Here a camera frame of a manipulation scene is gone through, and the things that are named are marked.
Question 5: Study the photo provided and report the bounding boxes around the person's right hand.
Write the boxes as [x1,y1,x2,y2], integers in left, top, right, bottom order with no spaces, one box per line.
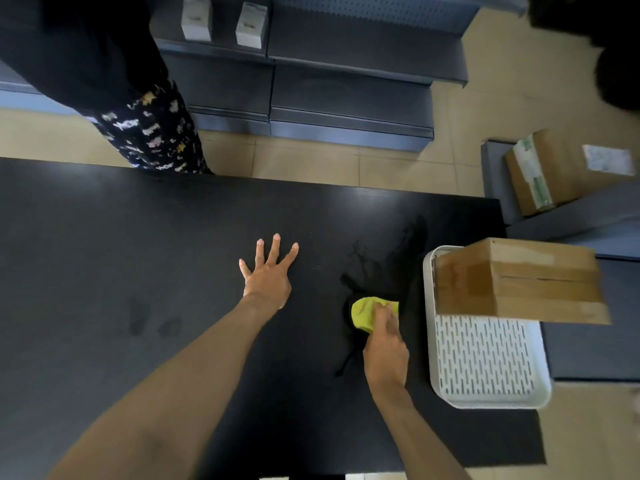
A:
[362,301,411,396]

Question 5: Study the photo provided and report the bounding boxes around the person's left hand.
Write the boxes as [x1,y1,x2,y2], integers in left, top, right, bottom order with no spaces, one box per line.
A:
[238,234,300,310]

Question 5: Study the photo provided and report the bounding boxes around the yellow cleaning cloth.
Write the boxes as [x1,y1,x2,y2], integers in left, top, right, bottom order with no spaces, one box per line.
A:
[351,296,400,334]

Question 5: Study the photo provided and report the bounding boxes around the person's right forearm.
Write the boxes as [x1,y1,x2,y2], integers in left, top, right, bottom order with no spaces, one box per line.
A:
[372,385,472,480]

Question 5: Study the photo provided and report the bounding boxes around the person's left forearm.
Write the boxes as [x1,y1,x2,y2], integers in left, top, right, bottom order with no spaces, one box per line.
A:
[46,295,282,480]

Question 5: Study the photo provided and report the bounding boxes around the white slotted plastic tray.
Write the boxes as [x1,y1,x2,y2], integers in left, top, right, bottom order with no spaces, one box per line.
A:
[422,245,553,411]

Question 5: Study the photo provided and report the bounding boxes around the taped brown cardboard box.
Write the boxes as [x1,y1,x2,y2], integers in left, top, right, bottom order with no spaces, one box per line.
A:
[432,238,612,326]

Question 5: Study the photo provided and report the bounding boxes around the grey metal store shelving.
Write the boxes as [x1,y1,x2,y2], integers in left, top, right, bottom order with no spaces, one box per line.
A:
[0,0,529,154]

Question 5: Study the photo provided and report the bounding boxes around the small white box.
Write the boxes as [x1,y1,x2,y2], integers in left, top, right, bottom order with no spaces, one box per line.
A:
[235,2,269,50]
[180,0,214,43]

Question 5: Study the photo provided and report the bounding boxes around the cardboard box with white label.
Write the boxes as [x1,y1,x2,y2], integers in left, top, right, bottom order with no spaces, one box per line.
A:
[503,128,639,218]

